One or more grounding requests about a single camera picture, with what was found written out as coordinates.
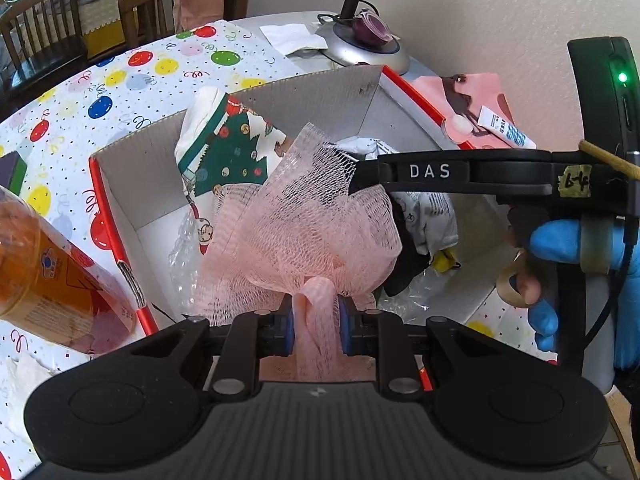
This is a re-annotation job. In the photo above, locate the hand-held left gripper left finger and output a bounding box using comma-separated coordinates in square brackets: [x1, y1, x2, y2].
[127, 294, 297, 403]

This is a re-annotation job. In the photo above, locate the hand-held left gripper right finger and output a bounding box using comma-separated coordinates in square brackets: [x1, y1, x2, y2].
[337, 294, 506, 403]

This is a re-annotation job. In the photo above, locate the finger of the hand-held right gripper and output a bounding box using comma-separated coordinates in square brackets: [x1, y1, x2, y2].
[348, 149, 557, 197]

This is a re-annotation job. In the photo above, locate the black cloth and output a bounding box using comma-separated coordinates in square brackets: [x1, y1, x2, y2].
[382, 195, 433, 298]

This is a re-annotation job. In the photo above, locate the pink mesh bath pouf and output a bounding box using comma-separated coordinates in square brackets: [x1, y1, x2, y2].
[192, 122, 403, 381]

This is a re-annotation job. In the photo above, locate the christmas print cloth bag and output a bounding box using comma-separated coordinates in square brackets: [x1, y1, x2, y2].
[175, 86, 296, 261]

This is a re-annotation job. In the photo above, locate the red cardboard box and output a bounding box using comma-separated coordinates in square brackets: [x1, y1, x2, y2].
[89, 64, 531, 392]

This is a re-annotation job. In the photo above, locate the person's right hand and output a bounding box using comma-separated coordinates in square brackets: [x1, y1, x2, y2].
[497, 219, 640, 373]

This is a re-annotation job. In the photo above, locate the small white tube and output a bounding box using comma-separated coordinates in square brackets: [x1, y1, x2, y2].
[475, 107, 538, 150]

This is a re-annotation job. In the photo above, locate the white printed cloth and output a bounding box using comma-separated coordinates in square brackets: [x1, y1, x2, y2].
[335, 137, 460, 256]

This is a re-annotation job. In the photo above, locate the small yellow item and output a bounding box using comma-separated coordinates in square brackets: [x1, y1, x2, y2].
[432, 250, 461, 273]

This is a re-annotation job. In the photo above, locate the clear bubble wrap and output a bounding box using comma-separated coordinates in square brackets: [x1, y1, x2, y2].
[167, 207, 221, 306]

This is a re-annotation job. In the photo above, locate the purple tape roll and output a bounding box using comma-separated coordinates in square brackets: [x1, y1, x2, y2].
[352, 12, 396, 46]

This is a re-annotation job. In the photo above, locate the silver desk lamp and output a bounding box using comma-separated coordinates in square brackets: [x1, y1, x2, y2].
[314, 0, 411, 68]

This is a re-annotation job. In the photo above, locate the flat white tissue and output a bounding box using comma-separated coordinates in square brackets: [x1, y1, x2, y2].
[259, 24, 326, 56]

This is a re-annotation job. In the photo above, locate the orange liquid bottle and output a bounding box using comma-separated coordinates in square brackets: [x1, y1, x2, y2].
[0, 185, 138, 356]

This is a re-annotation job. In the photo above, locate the crumpled white tissue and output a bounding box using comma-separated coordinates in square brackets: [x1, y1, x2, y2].
[0, 347, 66, 441]

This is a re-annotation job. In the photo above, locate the purple and green sponge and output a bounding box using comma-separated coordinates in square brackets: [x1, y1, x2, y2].
[0, 152, 28, 198]

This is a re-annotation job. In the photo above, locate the wooden chair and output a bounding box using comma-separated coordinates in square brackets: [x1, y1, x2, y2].
[119, 0, 251, 51]
[0, 0, 88, 98]

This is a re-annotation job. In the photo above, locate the black cable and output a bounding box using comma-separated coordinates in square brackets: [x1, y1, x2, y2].
[585, 217, 632, 346]

